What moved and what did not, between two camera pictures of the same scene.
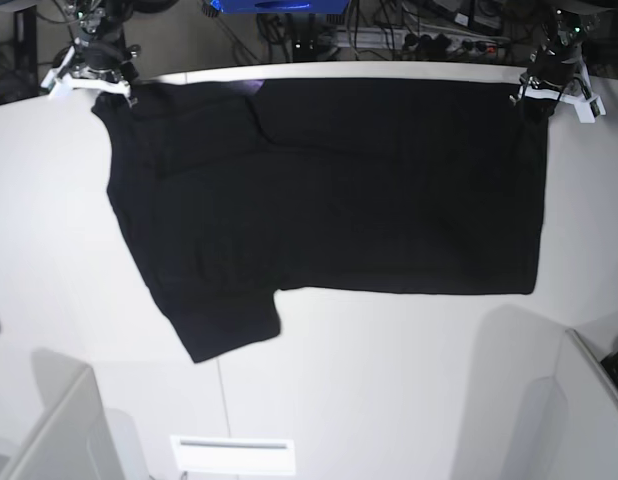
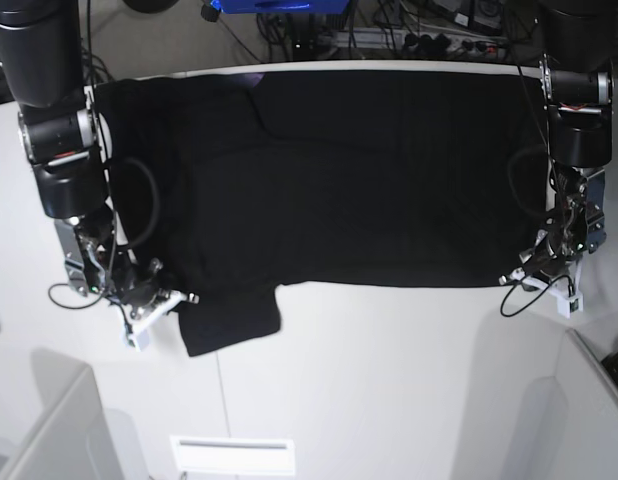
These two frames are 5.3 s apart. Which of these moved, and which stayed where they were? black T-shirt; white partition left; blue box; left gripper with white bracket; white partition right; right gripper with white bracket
Moved: right gripper with white bracket; left gripper with white bracket
Stayed: blue box; white partition right; black T-shirt; white partition left
